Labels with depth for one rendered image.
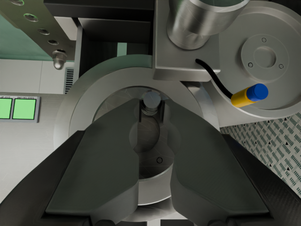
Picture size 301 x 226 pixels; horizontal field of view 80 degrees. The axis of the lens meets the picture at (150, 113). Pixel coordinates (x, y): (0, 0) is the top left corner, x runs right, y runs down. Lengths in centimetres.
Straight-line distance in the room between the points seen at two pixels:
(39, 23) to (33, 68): 301
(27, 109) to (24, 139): 8
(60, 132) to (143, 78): 9
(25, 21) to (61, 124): 33
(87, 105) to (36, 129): 40
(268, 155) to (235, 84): 14
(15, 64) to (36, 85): 48
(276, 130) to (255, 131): 4
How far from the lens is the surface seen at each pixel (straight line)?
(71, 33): 22
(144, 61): 18
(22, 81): 347
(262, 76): 20
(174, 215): 53
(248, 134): 34
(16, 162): 58
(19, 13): 45
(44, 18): 44
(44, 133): 55
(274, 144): 29
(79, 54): 19
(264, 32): 23
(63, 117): 18
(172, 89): 16
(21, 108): 57
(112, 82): 16
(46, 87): 327
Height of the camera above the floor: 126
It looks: 8 degrees down
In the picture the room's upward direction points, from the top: 179 degrees counter-clockwise
